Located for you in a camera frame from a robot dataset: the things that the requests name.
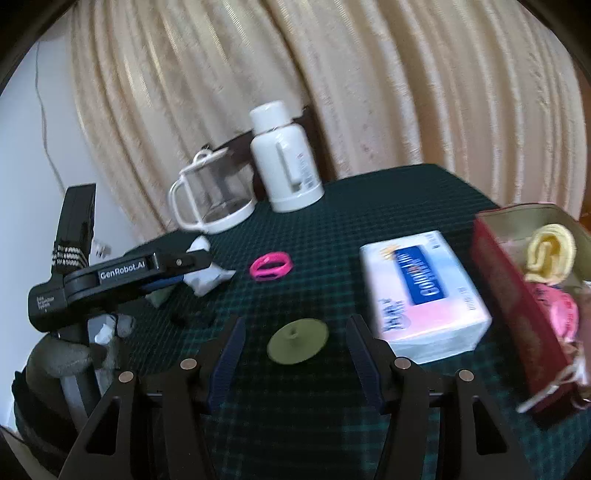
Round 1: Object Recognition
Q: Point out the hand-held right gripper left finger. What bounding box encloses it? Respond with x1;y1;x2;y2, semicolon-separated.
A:
58;316;246;480

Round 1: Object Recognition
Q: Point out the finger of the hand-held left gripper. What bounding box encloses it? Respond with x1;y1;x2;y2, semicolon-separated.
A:
150;251;214;280
139;277;183;296

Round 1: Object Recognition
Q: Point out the person's left forearm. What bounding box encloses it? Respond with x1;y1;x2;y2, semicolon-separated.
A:
11;369;100;478

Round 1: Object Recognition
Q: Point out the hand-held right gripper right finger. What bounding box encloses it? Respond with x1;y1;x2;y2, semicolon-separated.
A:
346;314;536;480

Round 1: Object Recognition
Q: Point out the dark wooden chair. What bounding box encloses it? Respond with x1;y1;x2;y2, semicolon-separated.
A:
210;105;335;185

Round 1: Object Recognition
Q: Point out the pink silicone wristband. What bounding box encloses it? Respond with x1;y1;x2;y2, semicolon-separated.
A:
249;250;294;282

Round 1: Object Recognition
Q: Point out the pale green cloth piece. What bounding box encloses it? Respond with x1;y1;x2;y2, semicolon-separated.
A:
148;285;175;308

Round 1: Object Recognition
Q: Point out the pink drawstring pouch with tassel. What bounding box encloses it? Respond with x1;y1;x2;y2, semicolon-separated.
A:
517;281;591;414

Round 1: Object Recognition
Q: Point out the green plaid tablecloth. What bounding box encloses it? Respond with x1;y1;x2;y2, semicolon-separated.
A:
14;164;591;480

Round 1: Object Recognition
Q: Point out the yellow towel with red print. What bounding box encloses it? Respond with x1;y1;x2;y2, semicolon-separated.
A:
524;223;578;283

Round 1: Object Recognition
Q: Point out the white and blue tissue pack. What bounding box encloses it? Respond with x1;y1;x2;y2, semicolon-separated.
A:
359;231;492;365

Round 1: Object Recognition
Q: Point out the white power cable with plug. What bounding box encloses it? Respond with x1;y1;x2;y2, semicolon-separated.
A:
34;39;112;259

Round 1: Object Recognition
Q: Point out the white plastic bag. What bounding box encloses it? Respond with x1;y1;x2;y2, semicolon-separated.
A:
182;235;236;296

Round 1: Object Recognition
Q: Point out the red storage box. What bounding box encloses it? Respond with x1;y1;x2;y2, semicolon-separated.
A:
472;203;591;430

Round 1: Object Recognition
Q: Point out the beige curtain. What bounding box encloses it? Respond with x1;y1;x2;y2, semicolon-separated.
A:
69;0;578;241

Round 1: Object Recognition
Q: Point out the person's left hand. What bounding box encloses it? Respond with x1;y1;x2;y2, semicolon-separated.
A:
25;315;136;384

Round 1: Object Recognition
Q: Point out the white glass kettle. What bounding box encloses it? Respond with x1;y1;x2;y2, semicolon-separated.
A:
167;147;257;234

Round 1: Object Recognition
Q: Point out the olive green round lid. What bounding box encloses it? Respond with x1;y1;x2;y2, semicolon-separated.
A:
267;319;329;365

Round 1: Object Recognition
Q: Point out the white thermos jug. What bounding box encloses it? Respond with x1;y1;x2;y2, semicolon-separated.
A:
249;102;324;213

